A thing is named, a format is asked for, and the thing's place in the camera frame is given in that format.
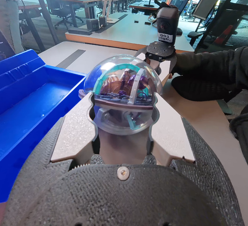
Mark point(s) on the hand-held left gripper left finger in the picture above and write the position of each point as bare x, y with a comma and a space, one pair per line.
73, 139

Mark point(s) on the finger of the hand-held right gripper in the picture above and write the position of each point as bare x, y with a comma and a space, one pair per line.
142, 52
165, 69

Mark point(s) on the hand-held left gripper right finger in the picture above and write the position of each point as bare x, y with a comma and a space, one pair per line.
172, 139

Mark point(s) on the clear plastic maze ball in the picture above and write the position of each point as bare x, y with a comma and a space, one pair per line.
120, 86

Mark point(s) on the person's right hand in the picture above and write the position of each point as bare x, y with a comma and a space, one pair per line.
170, 75

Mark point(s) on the orange-edged grey desk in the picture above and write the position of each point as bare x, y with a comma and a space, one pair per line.
126, 34

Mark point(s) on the black oval wrist rest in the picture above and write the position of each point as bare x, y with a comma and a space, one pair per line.
179, 32

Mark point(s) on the black desk mat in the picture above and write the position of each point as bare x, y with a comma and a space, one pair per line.
118, 20

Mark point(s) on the black and tan gripper tool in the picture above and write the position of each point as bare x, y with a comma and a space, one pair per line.
155, 4

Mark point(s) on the blue plastic bin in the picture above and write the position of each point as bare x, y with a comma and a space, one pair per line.
17, 65
29, 117

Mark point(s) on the small black speaker box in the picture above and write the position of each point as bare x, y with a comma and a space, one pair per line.
102, 21

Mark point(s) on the black power station box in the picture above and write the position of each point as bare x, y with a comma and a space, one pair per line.
92, 24

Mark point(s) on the black mesh office chair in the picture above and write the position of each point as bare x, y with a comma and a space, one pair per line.
213, 26

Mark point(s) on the orange traffic cone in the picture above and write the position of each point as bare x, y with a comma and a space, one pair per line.
224, 36

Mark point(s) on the long black bar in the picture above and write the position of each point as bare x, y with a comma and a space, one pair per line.
79, 31

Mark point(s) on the black screen on stand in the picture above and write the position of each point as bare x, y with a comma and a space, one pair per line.
209, 1

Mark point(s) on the black rolling office chair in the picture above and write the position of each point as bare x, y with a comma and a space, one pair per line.
58, 7

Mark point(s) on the dark blue toy package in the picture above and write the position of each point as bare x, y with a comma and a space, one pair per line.
5, 46

